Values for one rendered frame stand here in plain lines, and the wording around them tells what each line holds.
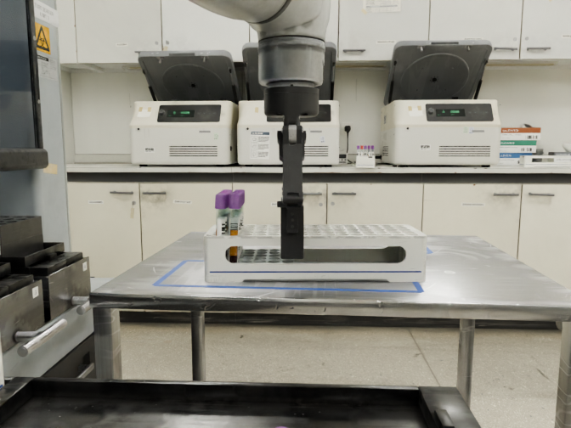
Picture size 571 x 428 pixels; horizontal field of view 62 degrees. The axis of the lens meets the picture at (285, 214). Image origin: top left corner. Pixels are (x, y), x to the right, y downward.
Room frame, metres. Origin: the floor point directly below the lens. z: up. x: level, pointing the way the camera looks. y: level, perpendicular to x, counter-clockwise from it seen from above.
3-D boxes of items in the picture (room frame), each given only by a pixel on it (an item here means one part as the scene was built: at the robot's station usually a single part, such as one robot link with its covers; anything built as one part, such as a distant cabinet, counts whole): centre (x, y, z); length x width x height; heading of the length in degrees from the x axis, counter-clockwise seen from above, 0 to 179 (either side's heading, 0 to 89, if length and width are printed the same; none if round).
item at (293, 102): (0.67, -0.01, 1.03); 0.08 x 0.07 x 0.09; 0
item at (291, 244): (0.62, -0.01, 0.89); 0.03 x 0.01 x 0.07; 90
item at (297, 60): (0.67, -0.01, 1.11); 0.09 x 0.09 x 0.06
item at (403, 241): (0.67, -0.04, 0.85); 0.30 x 0.10 x 0.06; 90
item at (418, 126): (2.85, -0.88, 1.25); 0.62 x 0.56 x 0.69; 177
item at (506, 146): (2.98, -1.40, 1.01); 0.23 x 0.12 x 0.08; 87
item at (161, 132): (2.92, 0.56, 1.22); 0.62 x 0.56 x 0.64; 175
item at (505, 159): (2.99, -1.38, 0.94); 0.23 x 0.13 x 0.07; 92
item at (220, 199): (0.63, 0.09, 0.88); 0.02 x 0.02 x 0.11
